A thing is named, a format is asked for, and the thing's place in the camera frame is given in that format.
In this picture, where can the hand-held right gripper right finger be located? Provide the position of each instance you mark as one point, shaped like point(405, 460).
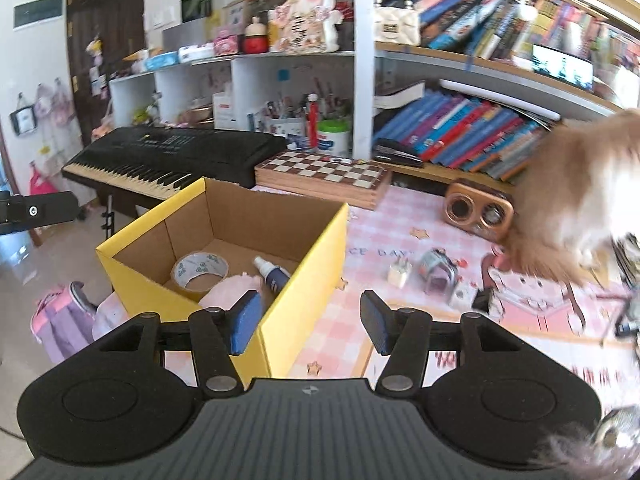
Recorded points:
point(377, 320)

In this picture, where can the pink purple backpack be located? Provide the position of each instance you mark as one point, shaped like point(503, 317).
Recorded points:
point(62, 325)

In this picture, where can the row of mixed shelf books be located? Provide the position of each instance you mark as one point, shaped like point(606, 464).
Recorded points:
point(490, 20)

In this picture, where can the wooden bookshelf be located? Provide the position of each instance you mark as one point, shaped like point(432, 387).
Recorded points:
point(450, 67)

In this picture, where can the small white-capped bottle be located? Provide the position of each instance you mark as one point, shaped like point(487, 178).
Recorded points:
point(274, 277)

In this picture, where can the blue wet wipes pack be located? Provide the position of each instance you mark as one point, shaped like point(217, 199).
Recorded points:
point(162, 61)

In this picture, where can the black keyboard stand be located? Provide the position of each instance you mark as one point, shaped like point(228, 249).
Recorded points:
point(109, 217)

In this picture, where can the wooden retro radio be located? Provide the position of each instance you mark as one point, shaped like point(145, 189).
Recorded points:
point(477, 207)

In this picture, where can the printed desk mat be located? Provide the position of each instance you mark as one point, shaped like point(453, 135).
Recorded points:
point(540, 355)

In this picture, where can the pink tissue box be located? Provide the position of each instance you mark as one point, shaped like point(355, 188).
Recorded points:
point(228, 44)

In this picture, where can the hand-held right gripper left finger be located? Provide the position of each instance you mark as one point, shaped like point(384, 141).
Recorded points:
point(246, 325)

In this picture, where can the white quilted handbag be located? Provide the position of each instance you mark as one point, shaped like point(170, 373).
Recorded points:
point(397, 25)

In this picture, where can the brass bowl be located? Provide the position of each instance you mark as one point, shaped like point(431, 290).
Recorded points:
point(200, 114)

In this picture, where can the phone with lit screen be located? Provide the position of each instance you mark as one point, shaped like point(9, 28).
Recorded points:
point(562, 67)

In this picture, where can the yellow tape roll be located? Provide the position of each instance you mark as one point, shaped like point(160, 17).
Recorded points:
point(197, 265)

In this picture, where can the fluffy orange white cat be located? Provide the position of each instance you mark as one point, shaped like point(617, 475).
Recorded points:
point(570, 200)

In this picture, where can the wooden chessboard box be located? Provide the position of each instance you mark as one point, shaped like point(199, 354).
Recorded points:
point(325, 172)

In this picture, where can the dark wooden door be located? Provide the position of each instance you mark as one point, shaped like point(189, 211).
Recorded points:
point(100, 10)

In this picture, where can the white carton with red label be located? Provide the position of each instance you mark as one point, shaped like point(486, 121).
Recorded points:
point(223, 112)

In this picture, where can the red round jar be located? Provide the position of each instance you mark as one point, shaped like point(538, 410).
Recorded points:
point(256, 40)

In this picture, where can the white light bar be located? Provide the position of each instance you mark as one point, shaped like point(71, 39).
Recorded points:
point(500, 97)

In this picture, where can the pink hanging bag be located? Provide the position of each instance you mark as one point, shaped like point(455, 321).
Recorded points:
point(42, 182)

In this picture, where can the grey fluffy pompom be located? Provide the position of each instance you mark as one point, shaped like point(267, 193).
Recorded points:
point(575, 452)

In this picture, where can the red tube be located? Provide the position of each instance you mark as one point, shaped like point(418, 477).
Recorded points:
point(313, 120)

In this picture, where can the row of blue red books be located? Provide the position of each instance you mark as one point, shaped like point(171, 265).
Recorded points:
point(460, 130)

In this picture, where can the pink plush toy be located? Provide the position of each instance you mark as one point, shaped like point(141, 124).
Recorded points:
point(225, 292)

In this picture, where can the yellow cardboard box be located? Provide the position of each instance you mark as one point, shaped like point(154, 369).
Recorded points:
point(310, 280)

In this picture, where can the white tub with green lid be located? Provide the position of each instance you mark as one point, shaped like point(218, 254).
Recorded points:
point(334, 140)

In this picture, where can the white shelf unit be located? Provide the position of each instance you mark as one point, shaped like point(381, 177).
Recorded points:
point(364, 85)

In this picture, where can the black picture frame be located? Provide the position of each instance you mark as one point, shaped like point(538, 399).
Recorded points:
point(192, 7)

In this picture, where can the small cream plug adapter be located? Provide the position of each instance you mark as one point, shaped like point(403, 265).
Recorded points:
point(400, 274)

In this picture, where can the pink checked cloth desktop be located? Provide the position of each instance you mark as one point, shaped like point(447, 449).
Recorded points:
point(410, 220)

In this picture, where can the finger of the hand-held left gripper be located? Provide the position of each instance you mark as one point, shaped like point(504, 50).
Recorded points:
point(50, 209)

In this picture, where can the black electronic keyboard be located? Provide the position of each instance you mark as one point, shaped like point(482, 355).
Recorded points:
point(175, 152)

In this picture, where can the pen holder with pens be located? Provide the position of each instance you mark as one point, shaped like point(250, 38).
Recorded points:
point(285, 125)

